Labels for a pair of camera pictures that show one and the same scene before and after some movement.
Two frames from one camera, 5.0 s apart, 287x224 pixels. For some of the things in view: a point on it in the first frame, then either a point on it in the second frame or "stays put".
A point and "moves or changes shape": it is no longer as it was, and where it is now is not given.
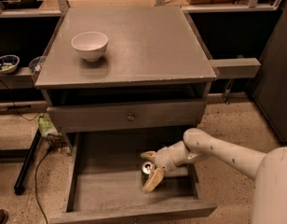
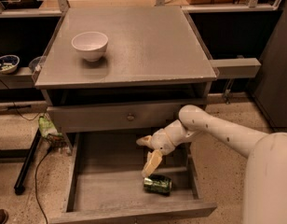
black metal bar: x=19 y=188 stays put
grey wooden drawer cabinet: x=125 y=69 stays put
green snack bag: x=47 y=129 stays put
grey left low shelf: x=21 y=78 stays put
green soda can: x=147 y=168 moves or changes shape
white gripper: x=162 y=160 to x=161 y=139
